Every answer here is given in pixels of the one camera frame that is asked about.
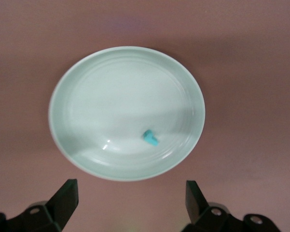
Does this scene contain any pale green plate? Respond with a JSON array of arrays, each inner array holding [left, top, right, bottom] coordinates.
[[48, 46, 206, 182]]

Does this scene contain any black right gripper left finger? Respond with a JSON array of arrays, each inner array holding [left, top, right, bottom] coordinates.
[[0, 178, 78, 232]]

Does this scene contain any teal foam letter r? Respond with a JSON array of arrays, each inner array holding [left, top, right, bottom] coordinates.
[[142, 130, 159, 147]]

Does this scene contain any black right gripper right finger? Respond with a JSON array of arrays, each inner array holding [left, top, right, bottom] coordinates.
[[184, 180, 283, 232]]

